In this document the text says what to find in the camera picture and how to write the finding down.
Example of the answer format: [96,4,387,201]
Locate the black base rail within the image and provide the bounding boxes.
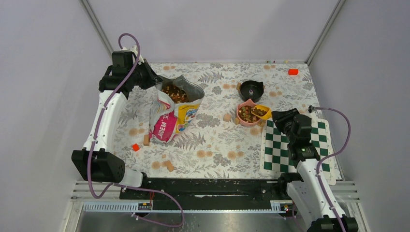
[119,177,293,211]

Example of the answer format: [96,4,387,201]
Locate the red block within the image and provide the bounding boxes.
[132,144,140,152]
[288,69,299,75]

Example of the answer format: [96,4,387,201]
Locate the pink pet food bowl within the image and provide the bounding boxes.
[236,99,261,127]

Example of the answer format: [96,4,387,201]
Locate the red block at front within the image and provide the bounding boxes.
[132,144,140,152]

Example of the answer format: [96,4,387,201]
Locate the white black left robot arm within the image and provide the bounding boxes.
[72,45,161,199]

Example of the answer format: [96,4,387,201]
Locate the floral table mat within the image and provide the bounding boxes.
[115,63,319,179]

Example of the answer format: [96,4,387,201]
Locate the red block at back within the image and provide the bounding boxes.
[288,69,299,75]

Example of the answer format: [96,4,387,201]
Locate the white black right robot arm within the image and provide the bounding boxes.
[272,109,359,232]

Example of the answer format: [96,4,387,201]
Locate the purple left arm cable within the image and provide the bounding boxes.
[87,33,186,229]

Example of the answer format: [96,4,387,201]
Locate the pet food bag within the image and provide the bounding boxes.
[149,75,205,144]

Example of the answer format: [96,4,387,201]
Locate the small wooden block by bowl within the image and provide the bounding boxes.
[233,117,240,125]

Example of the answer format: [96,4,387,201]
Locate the yellow plastic scoop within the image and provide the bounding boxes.
[251,105,272,120]

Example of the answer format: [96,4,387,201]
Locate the green white checkerboard mat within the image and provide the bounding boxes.
[260,119,333,177]

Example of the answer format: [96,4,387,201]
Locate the wooden block left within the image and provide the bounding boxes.
[143,134,150,146]

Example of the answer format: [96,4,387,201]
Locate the wooden block front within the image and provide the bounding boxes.
[164,160,175,172]

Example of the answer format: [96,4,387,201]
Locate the wooden cylinder near bowl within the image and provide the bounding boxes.
[223,114,231,122]

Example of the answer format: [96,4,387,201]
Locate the black round lid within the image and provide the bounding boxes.
[239,80,264,102]

